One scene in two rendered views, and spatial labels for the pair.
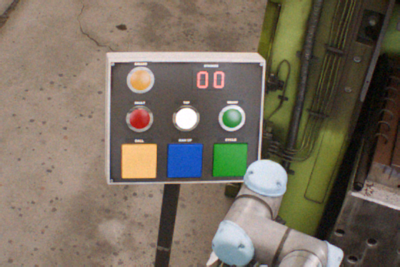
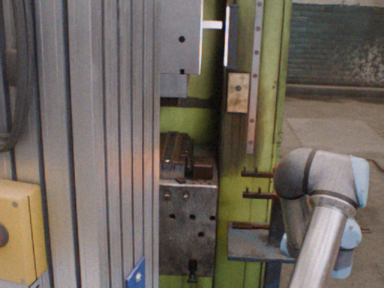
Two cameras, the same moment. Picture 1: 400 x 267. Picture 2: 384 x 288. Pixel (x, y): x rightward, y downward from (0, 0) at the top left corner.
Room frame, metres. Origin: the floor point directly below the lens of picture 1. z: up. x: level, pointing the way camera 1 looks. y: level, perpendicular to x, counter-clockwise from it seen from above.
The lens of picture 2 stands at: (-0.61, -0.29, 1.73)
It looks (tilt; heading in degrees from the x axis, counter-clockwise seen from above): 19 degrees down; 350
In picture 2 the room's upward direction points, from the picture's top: 2 degrees clockwise
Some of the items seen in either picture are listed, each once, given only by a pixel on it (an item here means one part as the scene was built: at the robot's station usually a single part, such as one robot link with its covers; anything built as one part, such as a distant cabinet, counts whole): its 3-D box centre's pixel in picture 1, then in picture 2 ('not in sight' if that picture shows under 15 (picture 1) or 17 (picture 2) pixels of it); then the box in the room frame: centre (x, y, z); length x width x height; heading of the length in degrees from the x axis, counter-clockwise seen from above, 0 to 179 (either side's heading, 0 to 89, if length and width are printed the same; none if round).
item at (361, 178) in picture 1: (371, 132); not in sight; (1.51, -0.44, 0.93); 0.40 x 0.03 x 0.03; 168
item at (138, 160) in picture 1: (138, 160); not in sight; (1.23, 0.11, 1.01); 0.07 x 0.05 x 0.07; 103
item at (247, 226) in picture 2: not in sight; (301, 227); (1.14, -1.10, 0.74); 0.60 x 0.04 x 0.01; 78
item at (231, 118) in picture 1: (231, 118); not in sight; (1.32, -0.07, 1.09); 0.05 x 0.03 x 0.04; 78
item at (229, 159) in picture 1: (229, 159); not in sight; (1.27, -0.08, 1.01); 0.07 x 0.05 x 0.07; 103
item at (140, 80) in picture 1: (140, 80); not in sight; (1.31, 0.13, 1.16); 0.05 x 0.03 x 0.04; 78
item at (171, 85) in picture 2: not in sight; (166, 76); (1.55, -0.56, 1.32); 0.42 x 0.20 x 0.10; 168
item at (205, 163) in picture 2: not in sight; (202, 167); (1.36, -0.71, 0.95); 0.12 x 0.08 x 0.06; 168
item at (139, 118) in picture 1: (139, 118); not in sight; (1.27, 0.13, 1.09); 0.05 x 0.03 x 0.04; 78
